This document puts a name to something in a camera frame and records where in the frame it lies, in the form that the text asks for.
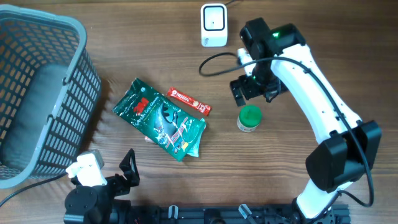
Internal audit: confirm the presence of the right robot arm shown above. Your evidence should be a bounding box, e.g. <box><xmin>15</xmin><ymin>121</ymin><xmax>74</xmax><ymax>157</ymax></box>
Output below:
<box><xmin>230</xmin><ymin>18</ymin><xmax>381</xmax><ymax>223</ymax></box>

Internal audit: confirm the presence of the green gloves package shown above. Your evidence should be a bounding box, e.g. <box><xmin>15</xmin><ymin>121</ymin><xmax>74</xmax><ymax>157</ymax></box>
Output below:
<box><xmin>113</xmin><ymin>78</ymin><xmax>203</xmax><ymax>161</ymax></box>

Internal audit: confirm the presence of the red Nescafe stick sachet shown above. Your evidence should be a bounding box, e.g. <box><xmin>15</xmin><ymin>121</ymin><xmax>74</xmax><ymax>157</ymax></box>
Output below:
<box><xmin>167</xmin><ymin>87</ymin><xmax>211</xmax><ymax>116</ymax></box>

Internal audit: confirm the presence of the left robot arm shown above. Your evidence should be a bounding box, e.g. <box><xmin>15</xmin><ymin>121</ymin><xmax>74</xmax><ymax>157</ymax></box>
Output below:
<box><xmin>63</xmin><ymin>149</ymin><xmax>140</xmax><ymax>223</ymax></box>

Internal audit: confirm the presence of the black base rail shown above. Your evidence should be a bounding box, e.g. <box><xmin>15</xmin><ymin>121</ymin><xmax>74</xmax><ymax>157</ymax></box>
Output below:
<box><xmin>129</xmin><ymin>204</ymin><xmax>351</xmax><ymax>224</ymax></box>

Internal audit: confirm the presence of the green lid plastic jar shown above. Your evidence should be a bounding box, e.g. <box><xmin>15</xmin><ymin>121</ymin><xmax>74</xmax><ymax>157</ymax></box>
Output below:
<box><xmin>237</xmin><ymin>105</ymin><xmax>262</xmax><ymax>133</ymax></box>

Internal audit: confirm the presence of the grey plastic mesh basket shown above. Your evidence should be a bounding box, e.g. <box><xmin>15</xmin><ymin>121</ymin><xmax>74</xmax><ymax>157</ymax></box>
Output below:
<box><xmin>1</xmin><ymin>4</ymin><xmax>101</xmax><ymax>189</ymax></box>

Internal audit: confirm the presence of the teal wet wipes pack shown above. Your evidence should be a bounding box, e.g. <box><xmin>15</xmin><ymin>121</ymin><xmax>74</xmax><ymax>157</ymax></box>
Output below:
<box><xmin>187</xmin><ymin>118</ymin><xmax>206</xmax><ymax>157</ymax></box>

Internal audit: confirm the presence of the black left camera cable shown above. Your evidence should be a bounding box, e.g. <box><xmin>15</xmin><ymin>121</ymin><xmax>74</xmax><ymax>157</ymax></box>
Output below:
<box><xmin>0</xmin><ymin>172</ymin><xmax>68</xmax><ymax>208</ymax></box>

